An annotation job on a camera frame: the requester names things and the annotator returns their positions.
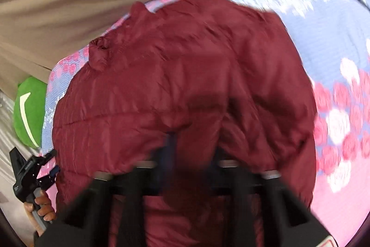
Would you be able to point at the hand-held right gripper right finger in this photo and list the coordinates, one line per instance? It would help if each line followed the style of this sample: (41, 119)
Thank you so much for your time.
(224, 169)

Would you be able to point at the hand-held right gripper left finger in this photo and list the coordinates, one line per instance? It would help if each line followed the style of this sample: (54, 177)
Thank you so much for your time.
(169, 154)

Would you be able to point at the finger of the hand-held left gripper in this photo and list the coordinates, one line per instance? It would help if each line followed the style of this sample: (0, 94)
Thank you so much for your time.
(50, 177)
(46, 157)

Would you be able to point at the maroon quilted jacket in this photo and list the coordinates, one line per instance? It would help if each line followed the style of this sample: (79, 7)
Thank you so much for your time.
(188, 67)

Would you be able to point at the person's left hand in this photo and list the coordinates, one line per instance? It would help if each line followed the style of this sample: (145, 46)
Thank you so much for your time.
(44, 206)

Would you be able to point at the white satin curtain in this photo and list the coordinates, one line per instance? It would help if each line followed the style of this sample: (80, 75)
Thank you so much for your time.
(11, 131)

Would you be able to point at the beige curtain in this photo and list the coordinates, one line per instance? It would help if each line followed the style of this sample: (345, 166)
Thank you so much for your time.
(86, 4)

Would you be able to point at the floral pink and blue blanket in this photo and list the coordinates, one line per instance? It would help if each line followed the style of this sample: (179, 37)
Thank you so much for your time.
(318, 33)

